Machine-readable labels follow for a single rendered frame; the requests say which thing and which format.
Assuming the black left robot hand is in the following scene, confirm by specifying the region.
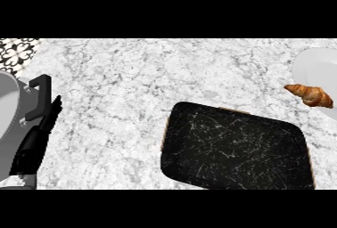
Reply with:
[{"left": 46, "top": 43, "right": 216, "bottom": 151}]
[{"left": 8, "top": 94, "right": 64, "bottom": 180}]

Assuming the black scratched tray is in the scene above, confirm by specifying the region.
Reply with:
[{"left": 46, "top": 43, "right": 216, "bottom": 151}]
[{"left": 160, "top": 101, "right": 318, "bottom": 191}]

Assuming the brown croissant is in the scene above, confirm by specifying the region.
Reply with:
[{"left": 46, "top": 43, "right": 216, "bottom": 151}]
[{"left": 283, "top": 84, "right": 336, "bottom": 110}]

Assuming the white plate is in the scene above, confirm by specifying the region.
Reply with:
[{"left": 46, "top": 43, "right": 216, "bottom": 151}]
[{"left": 292, "top": 47, "right": 337, "bottom": 120}]

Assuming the grey pot with black handle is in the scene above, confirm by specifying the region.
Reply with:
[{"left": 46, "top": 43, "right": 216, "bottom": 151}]
[{"left": 0, "top": 69, "right": 55, "bottom": 183}]

